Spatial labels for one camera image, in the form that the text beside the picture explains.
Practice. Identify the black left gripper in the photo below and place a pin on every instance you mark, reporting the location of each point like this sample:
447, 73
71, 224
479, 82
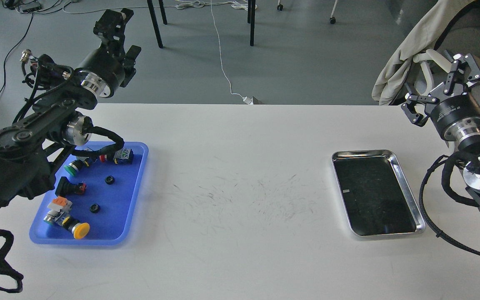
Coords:
100, 72

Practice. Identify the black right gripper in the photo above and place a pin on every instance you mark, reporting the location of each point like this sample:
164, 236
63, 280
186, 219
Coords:
456, 112

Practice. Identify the small black gear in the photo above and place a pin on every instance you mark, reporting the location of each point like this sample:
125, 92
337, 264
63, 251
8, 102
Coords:
109, 179
94, 208

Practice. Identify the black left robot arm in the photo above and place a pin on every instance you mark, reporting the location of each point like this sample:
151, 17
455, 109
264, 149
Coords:
49, 128

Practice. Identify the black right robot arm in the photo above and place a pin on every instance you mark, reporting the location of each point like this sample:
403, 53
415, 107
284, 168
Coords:
460, 178

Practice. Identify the black table leg left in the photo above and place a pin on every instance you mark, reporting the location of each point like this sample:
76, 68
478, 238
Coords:
154, 19

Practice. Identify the black table leg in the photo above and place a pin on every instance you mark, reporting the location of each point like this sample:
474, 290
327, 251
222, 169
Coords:
251, 20
154, 19

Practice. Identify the white chair with beige cloth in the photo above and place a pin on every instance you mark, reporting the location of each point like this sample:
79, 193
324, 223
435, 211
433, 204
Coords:
450, 25

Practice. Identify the silver metal tray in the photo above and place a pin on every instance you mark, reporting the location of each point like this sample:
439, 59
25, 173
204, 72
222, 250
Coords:
376, 196

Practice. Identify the black table leg right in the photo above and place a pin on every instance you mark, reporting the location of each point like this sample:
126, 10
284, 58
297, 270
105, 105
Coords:
251, 20

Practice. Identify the white power adapter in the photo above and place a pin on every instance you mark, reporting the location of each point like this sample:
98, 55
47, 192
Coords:
251, 101

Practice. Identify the black square push button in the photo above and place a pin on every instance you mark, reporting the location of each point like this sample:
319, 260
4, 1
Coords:
65, 187

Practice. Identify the blue plastic tray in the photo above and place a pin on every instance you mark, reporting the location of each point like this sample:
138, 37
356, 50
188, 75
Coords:
117, 201

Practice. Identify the red push button switch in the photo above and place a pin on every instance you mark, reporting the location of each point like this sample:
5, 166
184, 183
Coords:
123, 156

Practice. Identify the green push button switch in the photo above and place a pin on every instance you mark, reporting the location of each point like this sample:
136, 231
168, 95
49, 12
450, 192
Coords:
74, 167

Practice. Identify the yellow push button switch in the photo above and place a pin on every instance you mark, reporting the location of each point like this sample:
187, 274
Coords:
59, 214

